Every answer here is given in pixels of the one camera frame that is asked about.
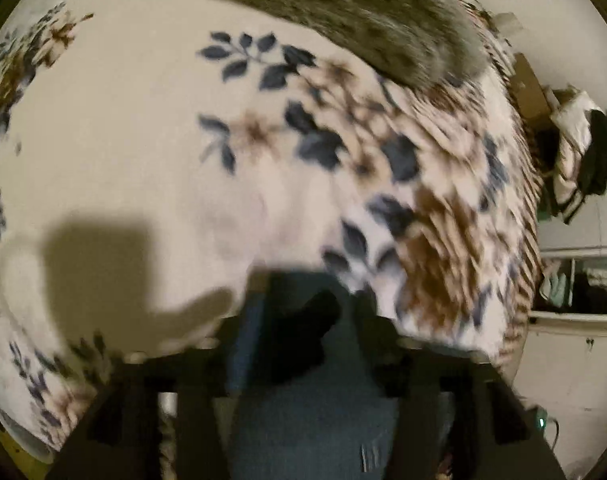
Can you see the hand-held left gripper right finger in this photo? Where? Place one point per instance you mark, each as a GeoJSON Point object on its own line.
{"type": "Point", "coordinates": [378, 350]}

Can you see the large cardboard box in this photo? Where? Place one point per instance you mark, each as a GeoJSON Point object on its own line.
{"type": "Point", "coordinates": [531, 90]}

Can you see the brown checkered blanket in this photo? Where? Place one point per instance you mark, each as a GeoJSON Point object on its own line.
{"type": "Point", "coordinates": [521, 240]}

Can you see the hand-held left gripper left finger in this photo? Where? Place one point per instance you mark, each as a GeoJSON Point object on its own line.
{"type": "Point", "coordinates": [236, 355]}

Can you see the grey folded fleece blanket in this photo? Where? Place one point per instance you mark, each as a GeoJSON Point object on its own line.
{"type": "Point", "coordinates": [373, 15]}

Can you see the floral print blanket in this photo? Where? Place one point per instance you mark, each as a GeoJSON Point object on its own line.
{"type": "Point", "coordinates": [183, 160]}

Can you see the white clothes pile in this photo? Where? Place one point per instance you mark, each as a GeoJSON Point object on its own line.
{"type": "Point", "coordinates": [568, 160]}

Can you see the dark blue jeans pants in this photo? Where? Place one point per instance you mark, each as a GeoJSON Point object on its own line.
{"type": "Point", "coordinates": [308, 420]}

